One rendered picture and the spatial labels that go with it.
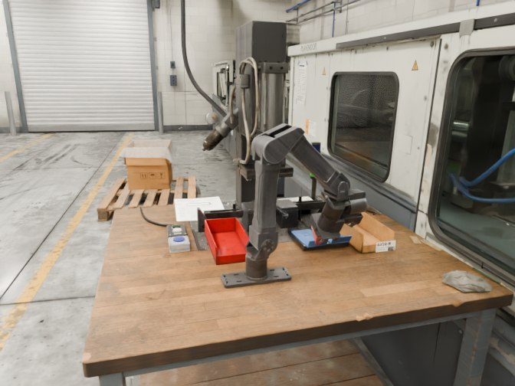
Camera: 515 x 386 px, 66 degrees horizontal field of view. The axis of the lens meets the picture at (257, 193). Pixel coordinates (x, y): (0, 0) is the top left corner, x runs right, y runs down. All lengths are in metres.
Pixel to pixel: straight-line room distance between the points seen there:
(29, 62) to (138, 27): 2.64
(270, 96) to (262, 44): 0.19
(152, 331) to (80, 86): 9.97
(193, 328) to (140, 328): 0.12
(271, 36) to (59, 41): 9.54
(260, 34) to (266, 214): 0.69
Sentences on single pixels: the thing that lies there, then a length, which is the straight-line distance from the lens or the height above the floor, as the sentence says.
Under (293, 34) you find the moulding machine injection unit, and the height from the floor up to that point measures 2.02.
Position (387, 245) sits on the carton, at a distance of 1.42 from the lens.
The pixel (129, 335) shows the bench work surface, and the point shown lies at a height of 0.90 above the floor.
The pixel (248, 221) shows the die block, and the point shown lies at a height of 0.94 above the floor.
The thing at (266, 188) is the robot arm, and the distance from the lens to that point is 1.05.
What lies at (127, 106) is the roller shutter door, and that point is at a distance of 10.64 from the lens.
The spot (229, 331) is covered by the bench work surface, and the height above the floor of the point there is 0.90.
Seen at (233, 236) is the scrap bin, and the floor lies 0.91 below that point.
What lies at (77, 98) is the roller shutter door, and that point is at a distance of 10.81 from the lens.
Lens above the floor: 1.47
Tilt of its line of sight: 17 degrees down
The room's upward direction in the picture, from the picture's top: 1 degrees clockwise
